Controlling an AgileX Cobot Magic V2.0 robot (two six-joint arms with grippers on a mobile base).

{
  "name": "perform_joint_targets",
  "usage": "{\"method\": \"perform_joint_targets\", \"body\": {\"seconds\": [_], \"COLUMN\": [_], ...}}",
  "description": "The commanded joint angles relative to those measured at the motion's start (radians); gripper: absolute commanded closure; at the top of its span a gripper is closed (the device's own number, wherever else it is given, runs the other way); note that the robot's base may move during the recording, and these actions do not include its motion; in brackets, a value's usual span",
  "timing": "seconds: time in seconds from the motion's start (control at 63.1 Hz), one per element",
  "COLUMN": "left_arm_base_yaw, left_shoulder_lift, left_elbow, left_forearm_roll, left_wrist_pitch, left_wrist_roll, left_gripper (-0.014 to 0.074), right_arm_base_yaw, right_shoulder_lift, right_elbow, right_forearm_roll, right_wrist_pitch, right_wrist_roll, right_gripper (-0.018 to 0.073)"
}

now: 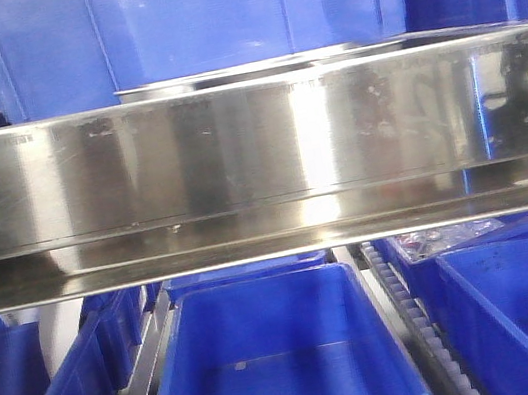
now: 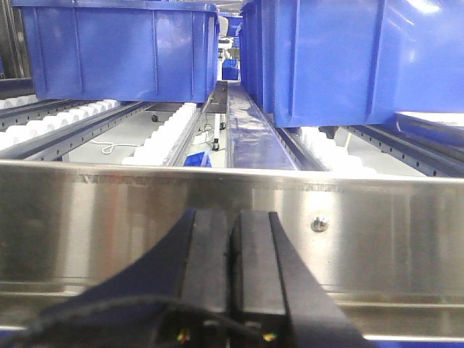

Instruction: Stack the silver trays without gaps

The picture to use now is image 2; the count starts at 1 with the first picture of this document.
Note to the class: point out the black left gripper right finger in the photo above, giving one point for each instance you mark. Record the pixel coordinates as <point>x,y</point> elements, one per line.
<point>275,294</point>

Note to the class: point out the white roller track left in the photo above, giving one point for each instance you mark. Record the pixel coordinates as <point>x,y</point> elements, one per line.
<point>27,117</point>

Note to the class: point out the blue plastic bin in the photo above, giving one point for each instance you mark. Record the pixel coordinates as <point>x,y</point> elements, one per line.
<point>130,51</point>
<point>322,63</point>

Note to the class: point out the white roller track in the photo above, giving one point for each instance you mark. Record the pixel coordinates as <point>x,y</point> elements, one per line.
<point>27,117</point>
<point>333,158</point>
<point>156,149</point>

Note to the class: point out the white roller track middle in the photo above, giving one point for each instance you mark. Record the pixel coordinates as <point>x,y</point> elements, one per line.
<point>156,149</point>

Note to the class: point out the shelf rail screw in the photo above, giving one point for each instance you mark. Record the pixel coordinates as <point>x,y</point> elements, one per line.
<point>320,224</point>

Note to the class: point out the white roller track right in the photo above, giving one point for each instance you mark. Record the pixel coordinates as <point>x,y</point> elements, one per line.
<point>333,158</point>

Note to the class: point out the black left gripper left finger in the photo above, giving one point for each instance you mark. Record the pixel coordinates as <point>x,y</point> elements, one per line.
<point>188,267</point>

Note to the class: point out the grey centre divider rail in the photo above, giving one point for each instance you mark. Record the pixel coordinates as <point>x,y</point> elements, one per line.
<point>253,143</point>

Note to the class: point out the stainless steel shelf rail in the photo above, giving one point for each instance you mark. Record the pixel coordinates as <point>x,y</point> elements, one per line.
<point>392,256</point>

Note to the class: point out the blue plastic bin right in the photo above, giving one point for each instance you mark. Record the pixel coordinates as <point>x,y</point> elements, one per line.
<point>322,63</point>

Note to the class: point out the blue plastic bin left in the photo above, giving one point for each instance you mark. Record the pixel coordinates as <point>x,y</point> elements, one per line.
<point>130,51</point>

